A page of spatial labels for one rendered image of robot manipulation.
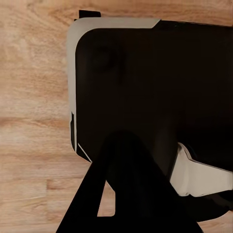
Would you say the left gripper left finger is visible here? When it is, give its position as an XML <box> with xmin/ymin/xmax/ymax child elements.
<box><xmin>56</xmin><ymin>129</ymin><xmax>129</xmax><ymax>233</ymax></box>

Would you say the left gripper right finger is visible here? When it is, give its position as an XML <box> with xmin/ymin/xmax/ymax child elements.
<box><xmin>122</xmin><ymin>129</ymin><xmax>203</xmax><ymax>233</ymax></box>

